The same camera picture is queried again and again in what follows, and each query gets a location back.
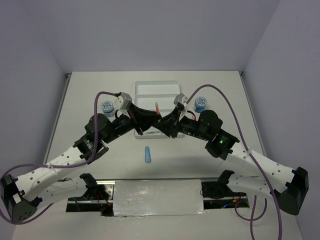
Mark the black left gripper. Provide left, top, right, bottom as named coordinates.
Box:
left=102, top=102, right=162, bottom=144

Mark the white compartment tray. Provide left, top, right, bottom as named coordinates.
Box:
left=133, top=79, right=185, bottom=140

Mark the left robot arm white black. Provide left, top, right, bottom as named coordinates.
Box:
left=0, top=103, right=161, bottom=225

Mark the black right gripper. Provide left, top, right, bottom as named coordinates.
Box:
left=152, top=106, right=210, bottom=141

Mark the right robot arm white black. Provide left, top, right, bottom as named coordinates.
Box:
left=153, top=107, right=309, bottom=216

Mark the silver foil covered plate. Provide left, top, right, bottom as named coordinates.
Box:
left=113, top=179, right=205, bottom=217

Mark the green white pen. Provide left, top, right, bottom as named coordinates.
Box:
left=145, top=130, right=163, bottom=135

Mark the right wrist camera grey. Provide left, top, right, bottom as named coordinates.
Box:
left=173, top=93, right=188, bottom=106

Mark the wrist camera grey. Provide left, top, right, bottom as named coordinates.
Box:
left=173, top=93, right=188, bottom=106
left=115, top=92, right=132, bottom=111

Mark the orange highlighter pen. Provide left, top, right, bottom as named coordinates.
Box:
left=155, top=102, right=161, bottom=115

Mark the blue cleaning putty jar left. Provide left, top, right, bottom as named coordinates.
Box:
left=100, top=100, right=116, bottom=118

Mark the blue cleaning putty jar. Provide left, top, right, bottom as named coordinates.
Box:
left=100, top=100, right=116, bottom=118
left=193, top=96, right=207, bottom=113

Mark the blue transparent eraser case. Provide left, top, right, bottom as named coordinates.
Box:
left=144, top=146, right=152, bottom=163

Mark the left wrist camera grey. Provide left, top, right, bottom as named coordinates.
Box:
left=115, top=92, right=132, bottom=111

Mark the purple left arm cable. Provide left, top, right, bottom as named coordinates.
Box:
left=0, top=91, right=121, bottom=224

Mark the blue cleaning putty jar right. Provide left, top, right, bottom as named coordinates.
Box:
left=193, top=96, right=207, bottom=113

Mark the aluminium table edge rail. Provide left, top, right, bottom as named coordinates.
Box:
left=41, top=73, right=72, bottom=165

